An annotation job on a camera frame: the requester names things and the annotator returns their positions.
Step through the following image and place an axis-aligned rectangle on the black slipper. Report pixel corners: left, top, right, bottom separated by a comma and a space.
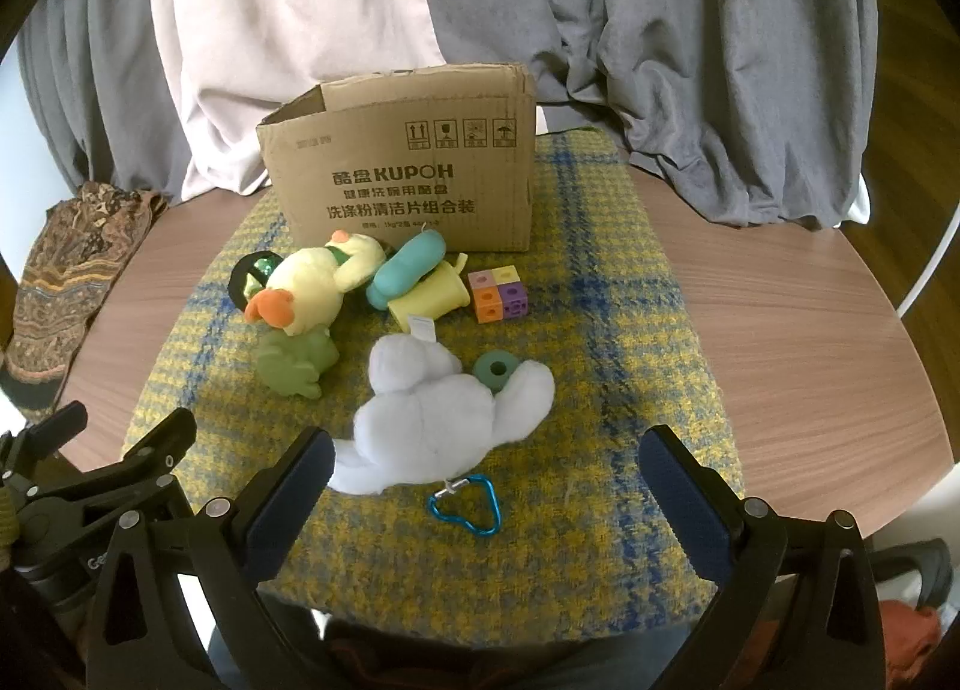
870, 540, 955, 608

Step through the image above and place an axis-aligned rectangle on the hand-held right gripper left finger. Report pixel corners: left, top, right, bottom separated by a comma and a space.
88, 427, 335, 690

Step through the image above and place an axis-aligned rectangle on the person's dark clothing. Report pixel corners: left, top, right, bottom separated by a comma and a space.
210, 607, 721, 690

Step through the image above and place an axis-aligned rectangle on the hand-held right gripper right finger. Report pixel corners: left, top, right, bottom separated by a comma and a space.
640, 424, 886, 690

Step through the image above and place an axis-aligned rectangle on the green frog toy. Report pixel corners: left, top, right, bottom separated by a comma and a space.
253, 325, 342, 398

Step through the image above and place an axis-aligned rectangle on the grey curtain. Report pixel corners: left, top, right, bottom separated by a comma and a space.
15, 0, 878, 230

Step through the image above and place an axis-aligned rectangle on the blue carabiner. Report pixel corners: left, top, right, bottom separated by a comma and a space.
427, 476, 501, 536

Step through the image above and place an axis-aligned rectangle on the yellow blue plaid mat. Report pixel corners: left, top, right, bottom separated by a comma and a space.
120, 127, 743, 635

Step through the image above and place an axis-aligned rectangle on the brown patterned cloth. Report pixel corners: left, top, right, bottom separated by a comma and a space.
4, 181, 170, 410

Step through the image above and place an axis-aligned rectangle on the yellow duck plush toy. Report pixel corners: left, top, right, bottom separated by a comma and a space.
244, 231, 389, 337

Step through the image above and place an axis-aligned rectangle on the green foam ring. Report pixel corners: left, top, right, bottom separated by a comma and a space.
472, 352, 522, 393

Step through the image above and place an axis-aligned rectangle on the multicoloured cube block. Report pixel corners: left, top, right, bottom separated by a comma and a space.
469, 265, 528, 323

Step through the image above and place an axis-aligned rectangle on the pale pink cloth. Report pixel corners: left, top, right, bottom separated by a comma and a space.
146, 0, 447, 200

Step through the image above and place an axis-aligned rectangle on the white curved tube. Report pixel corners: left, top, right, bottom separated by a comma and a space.
896, 202, 960, 316

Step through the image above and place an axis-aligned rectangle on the brown cardboard box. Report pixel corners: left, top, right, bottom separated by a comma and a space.
256, 62, 539, 252

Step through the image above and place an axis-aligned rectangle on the white plush toy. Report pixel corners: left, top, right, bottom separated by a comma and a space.
328, 334, 556, 496

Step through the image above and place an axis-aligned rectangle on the black and green toy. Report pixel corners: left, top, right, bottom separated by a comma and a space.
227, 251, 282, 308

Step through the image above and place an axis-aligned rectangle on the teal ribbed plush toy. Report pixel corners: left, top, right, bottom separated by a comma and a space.
366, 231, 449, 310

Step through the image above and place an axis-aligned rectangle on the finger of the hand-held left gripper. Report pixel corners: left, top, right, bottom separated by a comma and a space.
0, 401, 89, 470
75, 407, 197, 511

